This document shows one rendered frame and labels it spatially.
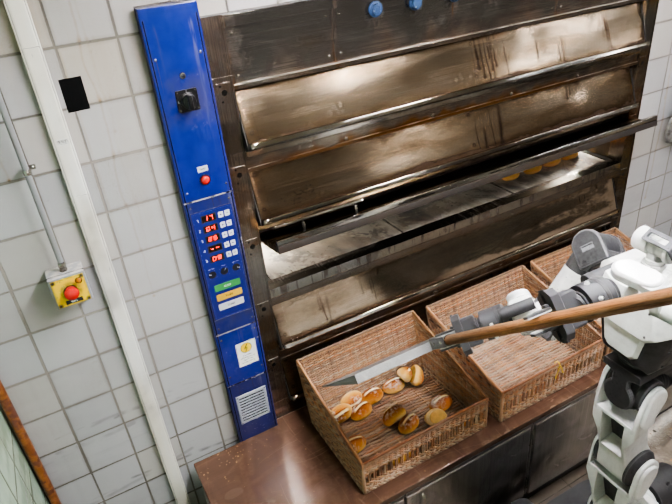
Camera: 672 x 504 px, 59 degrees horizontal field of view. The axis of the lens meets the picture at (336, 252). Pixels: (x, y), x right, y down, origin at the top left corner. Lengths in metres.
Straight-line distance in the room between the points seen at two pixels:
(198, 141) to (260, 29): 0.37
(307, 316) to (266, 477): 0.60
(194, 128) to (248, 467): 1.25
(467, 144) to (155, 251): 1.21
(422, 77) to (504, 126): 0.47
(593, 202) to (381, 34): 1.47
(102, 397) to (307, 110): 1.15
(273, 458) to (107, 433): 0.60
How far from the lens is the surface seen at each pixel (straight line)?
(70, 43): 1.71
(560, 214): 2.92
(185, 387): 2.21
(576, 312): 1.28
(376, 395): 2.44
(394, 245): 2.31
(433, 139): 2.25
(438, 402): 2.40
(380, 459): 2.13
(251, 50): 1.84
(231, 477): 2.33
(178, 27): 1.72
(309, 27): 1.91
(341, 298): 2.29
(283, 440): 2.40
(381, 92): 2.06
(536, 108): 2.58
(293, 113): 1.91
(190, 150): 1.79
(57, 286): 1.82
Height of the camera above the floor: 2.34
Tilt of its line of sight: 30 degrees down
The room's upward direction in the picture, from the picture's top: 6 degrees counter-clockwise
